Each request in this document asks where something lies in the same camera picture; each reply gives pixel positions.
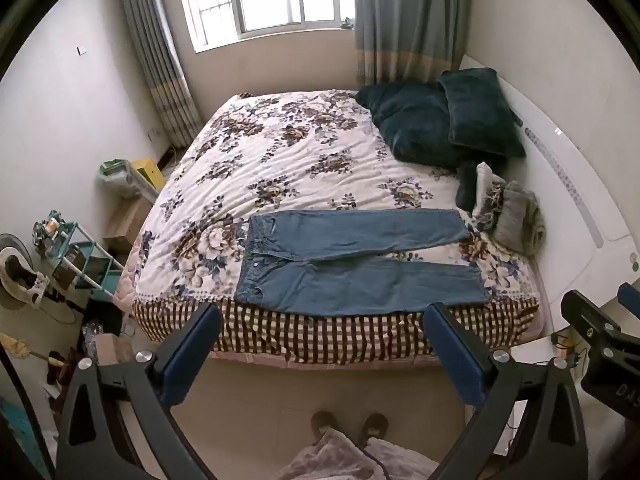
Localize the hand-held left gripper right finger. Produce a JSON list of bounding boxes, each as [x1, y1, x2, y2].
[[422, 302, 590, 480]]

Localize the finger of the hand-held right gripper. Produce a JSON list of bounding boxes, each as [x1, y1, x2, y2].
[[617, 282, 640, 313], [560, 290, 640, 357]]

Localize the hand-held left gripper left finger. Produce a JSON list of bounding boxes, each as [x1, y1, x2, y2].
[[56, 303, 223, 480]]

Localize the blue denim pants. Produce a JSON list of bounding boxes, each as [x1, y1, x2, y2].
[[234, 208, 490, 318]]

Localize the person's right shoe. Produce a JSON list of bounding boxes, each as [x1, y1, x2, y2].
[[360, 412, 390, 448]]

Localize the person's shoe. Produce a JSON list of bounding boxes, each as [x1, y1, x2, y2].
[[310, 411, 337, 443], [360, 412, 390, 448]]

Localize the white headboard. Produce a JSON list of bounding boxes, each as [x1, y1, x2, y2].
[[457, 54, 635, 343]]

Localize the grey folded sweater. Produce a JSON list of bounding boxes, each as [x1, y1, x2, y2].
[[494, 181, 547, 257]]

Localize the brown checked bed sheet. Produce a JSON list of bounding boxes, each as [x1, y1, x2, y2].
[[131, 297, 542, 366]]

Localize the teal shelf rack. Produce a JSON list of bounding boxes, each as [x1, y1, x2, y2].
[[32, 210, 126, 305]]

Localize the person's left shoe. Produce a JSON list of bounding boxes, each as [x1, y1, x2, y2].
[[310, 411, 337, 443]]

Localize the patterned knit cloth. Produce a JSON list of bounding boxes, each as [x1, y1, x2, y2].
[[472, 180, 507, 233]]

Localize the person's pink fleece clothing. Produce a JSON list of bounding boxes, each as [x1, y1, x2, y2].
[[277, 430, 441, 480]]

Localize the dark folded cloth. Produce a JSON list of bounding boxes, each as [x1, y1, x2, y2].
[[456, 162, 481, 212]]

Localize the white folded cloth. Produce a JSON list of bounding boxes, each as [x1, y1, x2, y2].
[[475, 161, 507, 211]]

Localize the yellow box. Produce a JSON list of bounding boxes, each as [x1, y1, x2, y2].
[[131, 159, 165, 192]]

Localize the standing fan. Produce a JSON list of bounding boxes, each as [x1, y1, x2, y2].
[[0, 232, 52, 312]]

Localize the green and white plastic bag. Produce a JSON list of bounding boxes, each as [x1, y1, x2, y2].
[[98, 160, 146, 200]]

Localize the floral quilt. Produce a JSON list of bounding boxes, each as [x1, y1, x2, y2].
[[112, 89, 543, 311]]

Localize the small dark green pillow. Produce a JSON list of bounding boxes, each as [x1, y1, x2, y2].
[[436, 67, 527, 159]]

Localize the large dark green pillow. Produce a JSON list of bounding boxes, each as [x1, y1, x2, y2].
[[355, 81, 482, 169]]

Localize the grey striped curtain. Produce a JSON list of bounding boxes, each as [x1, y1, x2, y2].
[[116, 0, 203, 148], [352, 0, 473, 87]]

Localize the black cable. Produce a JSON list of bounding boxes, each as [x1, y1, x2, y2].
[[359, 440, 397, 480]]

